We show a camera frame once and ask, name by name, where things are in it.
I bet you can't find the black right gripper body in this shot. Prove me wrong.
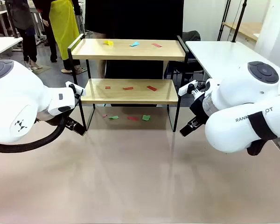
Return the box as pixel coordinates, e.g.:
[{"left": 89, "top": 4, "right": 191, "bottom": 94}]
[{"left": 189, "top": 93, "right": 210, "bottom": 123}]

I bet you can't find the two-tier wooden shelf black frame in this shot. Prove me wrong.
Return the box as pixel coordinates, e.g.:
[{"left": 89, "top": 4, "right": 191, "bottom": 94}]
[{"left": 67, "top": 34, "right": 189, "bottom": 138}]

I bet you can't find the dark grey plastic stool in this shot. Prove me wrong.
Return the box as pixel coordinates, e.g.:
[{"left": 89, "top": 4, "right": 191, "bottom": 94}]
[{"left": 163, "top": 58, "right": 205, "bottom": 82}]

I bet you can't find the white side table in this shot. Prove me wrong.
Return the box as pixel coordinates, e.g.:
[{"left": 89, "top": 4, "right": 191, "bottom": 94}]
[{"left": 185, "top": 41, "right": 280, "bottom": 105}]

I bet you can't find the beige floor mat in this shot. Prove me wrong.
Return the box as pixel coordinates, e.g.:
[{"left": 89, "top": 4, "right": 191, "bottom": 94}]
[{"left": 29, "top": 66, "right": 52, "bottom": 75}]

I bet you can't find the black office chair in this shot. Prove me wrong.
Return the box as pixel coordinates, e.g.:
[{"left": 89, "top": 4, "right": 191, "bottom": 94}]
[{"left": 182, "top": 30, "right": 201, "bottom": 43}]

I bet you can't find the wooden top table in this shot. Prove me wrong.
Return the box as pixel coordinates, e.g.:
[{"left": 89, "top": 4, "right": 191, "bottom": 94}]
[{"left": 221, "top": 21, "right": 264, "bottom": 42}]

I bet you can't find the black tripod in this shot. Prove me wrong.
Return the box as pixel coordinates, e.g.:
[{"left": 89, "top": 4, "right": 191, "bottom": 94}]
[{"left": 217, "top": 0, "right": 231, "bottom": 42}]

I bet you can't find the black stand pole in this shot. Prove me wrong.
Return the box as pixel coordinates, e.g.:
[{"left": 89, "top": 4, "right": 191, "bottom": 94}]
[
  {"left": 6, "top": 0, "right": 19, "bottom": 38},
  {"left": 231, "top": 0, "right": 248, "bottom": 43}
]

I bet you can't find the person in dark red clothes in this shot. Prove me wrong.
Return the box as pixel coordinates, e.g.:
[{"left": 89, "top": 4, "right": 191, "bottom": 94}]
[{"left": 32, "top": 0, "right": 59, "bottom": 63}]

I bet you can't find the person in yellow apron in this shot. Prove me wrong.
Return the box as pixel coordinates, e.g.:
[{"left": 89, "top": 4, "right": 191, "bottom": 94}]
[{"left": 49, "top": 0, "right": 84, "bottom": 74}]

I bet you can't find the person in black clothes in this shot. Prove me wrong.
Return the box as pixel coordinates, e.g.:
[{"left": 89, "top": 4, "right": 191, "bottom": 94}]
[{"left": 84, "top": 0, "right": 185, "bottom": 80}]

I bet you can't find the person in grey jacket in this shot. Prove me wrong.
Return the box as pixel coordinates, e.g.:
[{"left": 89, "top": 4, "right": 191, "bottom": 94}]
[{"left": 4, "top": 0, "right": 44, "bottom": 70}]

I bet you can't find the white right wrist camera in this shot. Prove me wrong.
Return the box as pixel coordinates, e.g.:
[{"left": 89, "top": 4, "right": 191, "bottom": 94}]
[{"left": 178, "top": 80, "right": 207, "bottom": 98}]

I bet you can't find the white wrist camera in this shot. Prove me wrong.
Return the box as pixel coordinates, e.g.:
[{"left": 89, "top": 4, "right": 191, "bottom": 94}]
[
  {"left": 65, "top": 81, "right": 86, "bottom": 97},
  {"left": 178, "top": 80, "right": 207, "bottom": 98}
]

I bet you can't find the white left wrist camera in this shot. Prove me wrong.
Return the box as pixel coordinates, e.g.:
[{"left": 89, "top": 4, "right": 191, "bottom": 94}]
[{"left": 65, "top": 81, "right": 86, "bottom": 97}]

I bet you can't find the black braided cable sleeve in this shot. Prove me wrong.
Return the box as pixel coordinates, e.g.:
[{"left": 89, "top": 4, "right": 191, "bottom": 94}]
[{"left": 0, "top": 116, "right": 70, "bottom": 154}]

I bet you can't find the black strap and cable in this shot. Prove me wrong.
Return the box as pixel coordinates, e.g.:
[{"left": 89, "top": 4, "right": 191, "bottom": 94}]
[{"left": 246, "top": 111, "right": 278, "bottom": 156}]

